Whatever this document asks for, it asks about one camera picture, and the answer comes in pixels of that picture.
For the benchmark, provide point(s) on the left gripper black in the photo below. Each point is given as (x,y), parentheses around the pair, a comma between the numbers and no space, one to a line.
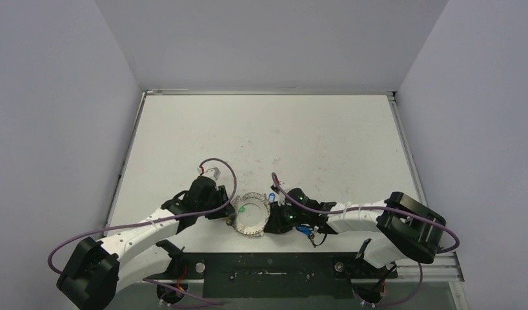
(224,212)

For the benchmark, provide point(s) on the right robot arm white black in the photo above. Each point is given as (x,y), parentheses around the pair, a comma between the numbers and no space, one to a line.
(402,227)

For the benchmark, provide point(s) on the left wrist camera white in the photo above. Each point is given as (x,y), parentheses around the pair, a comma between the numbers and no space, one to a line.
(211,173)

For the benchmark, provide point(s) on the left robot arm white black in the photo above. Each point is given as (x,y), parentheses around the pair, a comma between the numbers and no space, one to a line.
(98,269)

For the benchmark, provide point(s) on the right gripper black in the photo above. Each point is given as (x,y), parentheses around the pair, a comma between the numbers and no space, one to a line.
(274,217)

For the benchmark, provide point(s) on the metal disc with key rings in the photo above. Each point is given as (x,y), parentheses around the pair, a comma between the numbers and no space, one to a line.
(250,223)

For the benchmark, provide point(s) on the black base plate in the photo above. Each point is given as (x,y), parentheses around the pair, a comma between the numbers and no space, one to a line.
(277,275)

